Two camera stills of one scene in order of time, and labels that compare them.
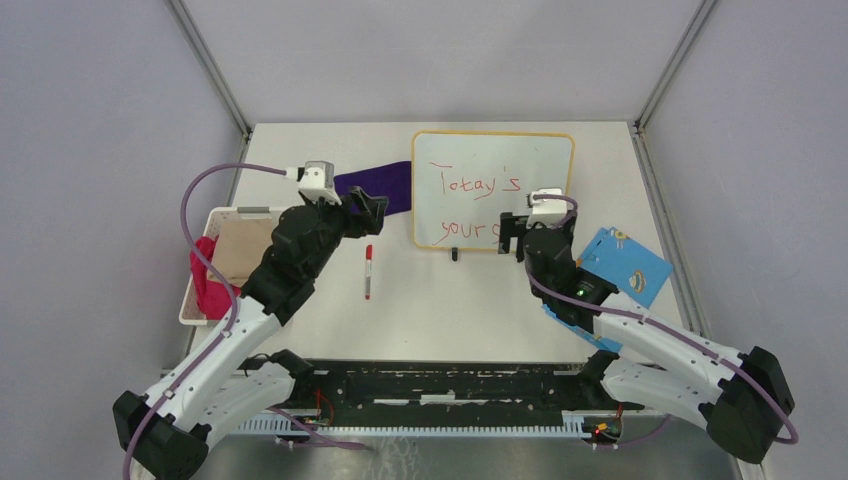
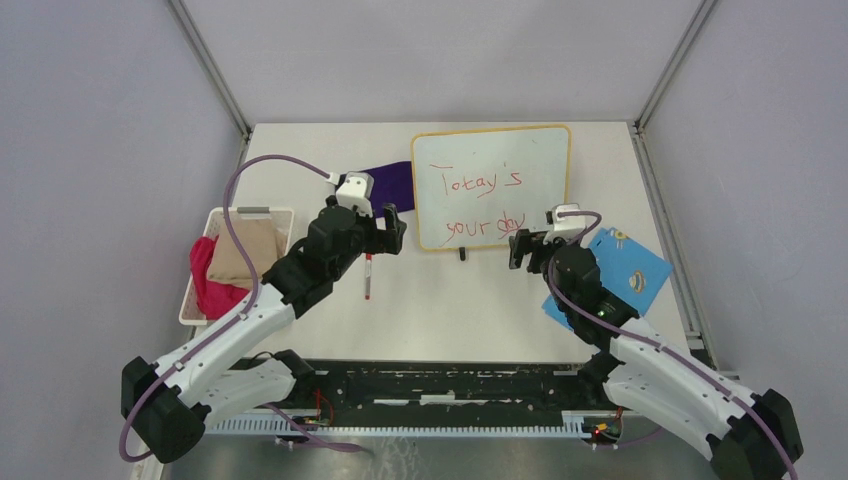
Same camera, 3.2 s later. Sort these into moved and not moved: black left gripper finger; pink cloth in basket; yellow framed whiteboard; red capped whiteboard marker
Moved: black left gripper finger
Not moved: yellow framed whiteboard; pink cloth in basket; red capped whiteboard marker
